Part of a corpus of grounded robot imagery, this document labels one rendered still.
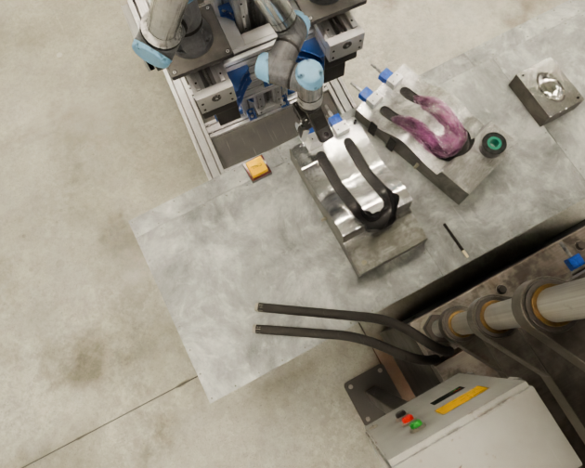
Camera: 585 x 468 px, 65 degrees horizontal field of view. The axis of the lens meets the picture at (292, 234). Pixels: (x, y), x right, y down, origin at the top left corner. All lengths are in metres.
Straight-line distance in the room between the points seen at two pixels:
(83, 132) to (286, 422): 1.96
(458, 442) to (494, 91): 1.37
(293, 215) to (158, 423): 1.33
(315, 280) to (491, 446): 0.84
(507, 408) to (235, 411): 1.65
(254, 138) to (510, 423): 1.85
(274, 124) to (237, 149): 0.23
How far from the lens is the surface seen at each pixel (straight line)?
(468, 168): 1.65
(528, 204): 1.81
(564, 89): 1.97
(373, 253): 1.55
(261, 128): 2.44
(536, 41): 2.14
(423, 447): 0.93
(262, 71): 1.34
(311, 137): 1.58
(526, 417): 0.97
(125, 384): 2.53
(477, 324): 1.13
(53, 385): 2.69
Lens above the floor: 2.36
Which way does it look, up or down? 75 degrees down
